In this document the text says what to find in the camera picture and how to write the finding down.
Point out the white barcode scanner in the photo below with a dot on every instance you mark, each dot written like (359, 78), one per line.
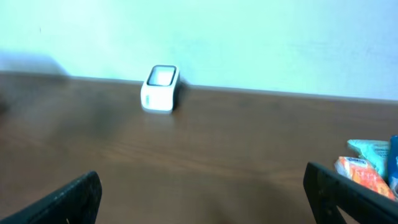
(159, 91)

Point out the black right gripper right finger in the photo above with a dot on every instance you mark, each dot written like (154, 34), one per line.
(329, 192)

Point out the blue Oreo cookie pack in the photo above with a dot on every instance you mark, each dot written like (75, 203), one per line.
(392, 164)

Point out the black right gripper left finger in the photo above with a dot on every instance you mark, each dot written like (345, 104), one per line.
(76, 202)

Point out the mint green wipes pack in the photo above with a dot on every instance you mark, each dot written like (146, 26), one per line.
(374, 151)

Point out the orange snack packet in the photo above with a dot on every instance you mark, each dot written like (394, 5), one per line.
(362, 172)

